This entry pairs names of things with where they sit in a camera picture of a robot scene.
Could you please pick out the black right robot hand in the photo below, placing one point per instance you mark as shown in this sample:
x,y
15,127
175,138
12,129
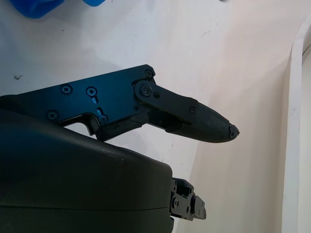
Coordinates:
x,y
73,165

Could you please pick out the blue plastic tray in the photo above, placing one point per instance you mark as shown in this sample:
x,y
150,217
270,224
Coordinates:
x,y
31,6

